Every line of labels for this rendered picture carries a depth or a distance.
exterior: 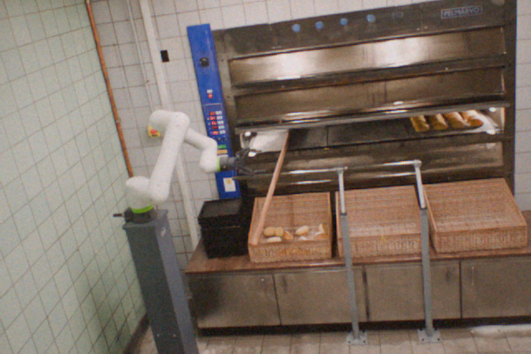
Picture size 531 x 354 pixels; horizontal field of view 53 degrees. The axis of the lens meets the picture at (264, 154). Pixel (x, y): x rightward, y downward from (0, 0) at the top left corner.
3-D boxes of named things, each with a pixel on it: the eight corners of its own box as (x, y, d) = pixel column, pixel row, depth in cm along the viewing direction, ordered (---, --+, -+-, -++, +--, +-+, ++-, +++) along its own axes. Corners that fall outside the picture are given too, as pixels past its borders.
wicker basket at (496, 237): (421, 219, 383) (420, 184, 374) (504, 212, 375) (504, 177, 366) (436, 254, 338) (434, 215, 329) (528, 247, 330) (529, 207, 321)
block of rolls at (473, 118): (405, 109, 435) (405, 103, 433) (466, 104, 427) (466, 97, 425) (416, 133, 379) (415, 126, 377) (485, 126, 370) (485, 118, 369)
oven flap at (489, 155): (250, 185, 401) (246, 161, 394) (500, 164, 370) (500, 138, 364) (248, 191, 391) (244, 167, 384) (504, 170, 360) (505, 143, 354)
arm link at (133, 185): (143, 215, 294) (135, 185, 287) (127, 210, 304) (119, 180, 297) (161, 206, 303) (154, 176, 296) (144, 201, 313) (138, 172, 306)
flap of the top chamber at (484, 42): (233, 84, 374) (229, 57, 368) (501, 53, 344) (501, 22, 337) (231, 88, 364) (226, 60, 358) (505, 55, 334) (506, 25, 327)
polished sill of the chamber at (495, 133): (245, 158, 393) (244, 153, 392) (501, 134, 363) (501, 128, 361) (244, 161, 388) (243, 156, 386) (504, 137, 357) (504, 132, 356)
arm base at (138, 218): (109, 225, 304) (107, 215, 302) (121, 212, 317) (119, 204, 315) (152, 223, 298) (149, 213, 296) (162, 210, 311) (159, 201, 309)
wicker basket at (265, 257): (260, 229, 405) (254, 196, 396) (333, 224, 395) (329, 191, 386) (250, 264, 360) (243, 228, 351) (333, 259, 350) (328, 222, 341)
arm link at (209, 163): (202, 177, 336) (196, 171, 326) (202, 159, 341) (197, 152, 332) (223, 176, 334) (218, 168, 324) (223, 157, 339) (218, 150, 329)
